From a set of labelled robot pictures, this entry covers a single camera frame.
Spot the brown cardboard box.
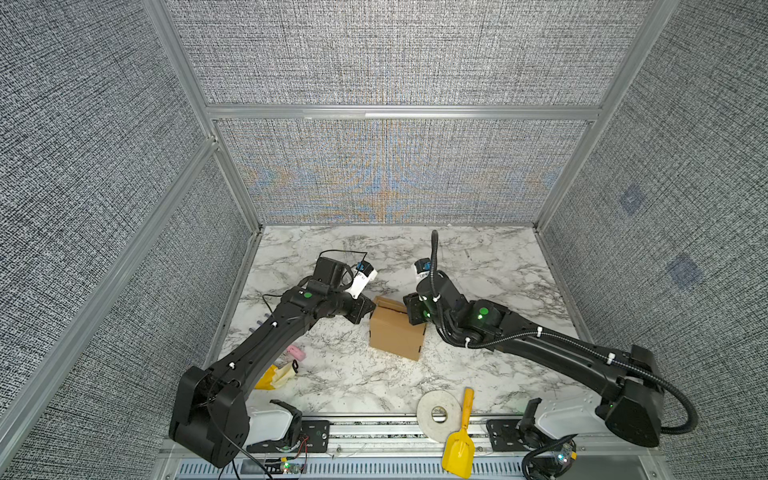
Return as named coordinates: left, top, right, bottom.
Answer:
left=369, top=296, right=426, bottom=361

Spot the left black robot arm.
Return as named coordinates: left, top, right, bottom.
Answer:
left=168, top=256, right=377, bottom=468

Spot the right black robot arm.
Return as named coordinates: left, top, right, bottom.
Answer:
left=404, top=272, right=672, bottom=448

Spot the yellow work glove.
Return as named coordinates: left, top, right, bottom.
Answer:
left=254, top=360, right=299, bottom=390

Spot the white tape roll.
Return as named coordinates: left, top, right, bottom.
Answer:
left=416, top=390, right=461, bottom=444

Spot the yellow plastic toy shovel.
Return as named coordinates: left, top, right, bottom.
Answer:
left=441, top=387, right=475, bottom=479

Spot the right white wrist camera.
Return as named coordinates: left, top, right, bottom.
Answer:
left=413, top=258, right=432, bottom=283

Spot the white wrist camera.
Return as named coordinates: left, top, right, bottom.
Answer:
left=345, top=260, right=378, bottom=299
left=413, top=258, right=432, bottom=283

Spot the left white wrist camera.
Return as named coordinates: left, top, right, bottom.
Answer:
left=345, top=260, right=378, bottom=299

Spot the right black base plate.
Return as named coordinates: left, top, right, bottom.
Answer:
left=485, top=398, right=558, bottom=453

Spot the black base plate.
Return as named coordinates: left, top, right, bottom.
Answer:
left=245, top=400, right=331, bottom=454
left=485, top=398, right=558, bottom=453

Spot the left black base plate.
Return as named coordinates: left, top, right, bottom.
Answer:
left=245, top=400, right=331, bottom=454

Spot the aluminium front frame rail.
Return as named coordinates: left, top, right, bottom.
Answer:
left=150, top=414, right=673, bottom=479

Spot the right black cable conduit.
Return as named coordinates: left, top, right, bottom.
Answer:
left=429, top=229, right=701, bottom=436

